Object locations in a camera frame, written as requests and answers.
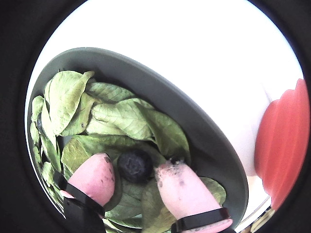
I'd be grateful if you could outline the red collapsible silicone cup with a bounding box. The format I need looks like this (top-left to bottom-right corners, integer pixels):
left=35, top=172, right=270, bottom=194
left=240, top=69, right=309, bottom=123
left=254, top=79, right=311, bottom=212

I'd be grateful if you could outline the pile of green leaves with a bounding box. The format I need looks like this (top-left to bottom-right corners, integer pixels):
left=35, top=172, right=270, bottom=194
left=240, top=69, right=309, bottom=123
left=29, top=70, right=227, bottom=233

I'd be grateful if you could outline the pink padded gripper finger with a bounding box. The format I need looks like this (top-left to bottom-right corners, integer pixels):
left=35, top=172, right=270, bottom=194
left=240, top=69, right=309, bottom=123
left=154, top=162, right=238, bottom=233
left=52, top=152, right=116, bottom=233

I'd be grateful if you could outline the dark grey round bowl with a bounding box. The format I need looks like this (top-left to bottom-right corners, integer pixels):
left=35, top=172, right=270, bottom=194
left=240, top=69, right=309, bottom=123
left=26, top=47, right=250, bottom=230

